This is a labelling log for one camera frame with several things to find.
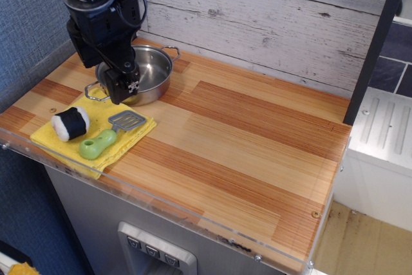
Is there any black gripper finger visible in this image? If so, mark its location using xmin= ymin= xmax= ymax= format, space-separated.
xmin=126 ymin=68 xmax=140 ymax=95
xmin=104 ymin=68 xmax=130 ymax=104

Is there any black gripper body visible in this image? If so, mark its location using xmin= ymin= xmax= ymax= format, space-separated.
xmin=67 ymin=7 xmax=140 ymax=76

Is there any white and black sushi toy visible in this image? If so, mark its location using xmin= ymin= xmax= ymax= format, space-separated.
xmin=51 ymin=106 xmax=90 ymax=142

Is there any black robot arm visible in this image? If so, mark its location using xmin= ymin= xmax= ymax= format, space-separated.
xmin=63 ymin=0 xmax=147 ymax=104

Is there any stainless steel pot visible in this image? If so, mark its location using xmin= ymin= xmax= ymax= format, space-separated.
xmin=84 ymin=44 xmax=182 ymax=107

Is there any green and grey toy spatula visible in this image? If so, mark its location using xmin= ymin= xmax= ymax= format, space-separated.
xmin=79 ymin=110 xmax=146 ymax=160

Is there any silver dispenser panel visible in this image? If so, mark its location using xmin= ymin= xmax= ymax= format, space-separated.
xmin=118 ymin=222 xmax=198 ymax=274

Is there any clear acrylic table edge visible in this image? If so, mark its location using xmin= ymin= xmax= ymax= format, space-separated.
xmin=0 ymin=128 xmax=352 ymax=275

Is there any yellow object bottom left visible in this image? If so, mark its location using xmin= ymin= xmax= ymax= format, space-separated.
xmin=8 ymin=263 xmax=40 ymax=275

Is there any white side cabinet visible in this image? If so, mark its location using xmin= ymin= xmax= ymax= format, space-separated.
xmin=334 ymin=88 xmax=411 ymax=230

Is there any black right frame post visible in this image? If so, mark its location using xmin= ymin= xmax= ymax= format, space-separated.
xmin=343 ymin=0 xmax=401 ymax=126

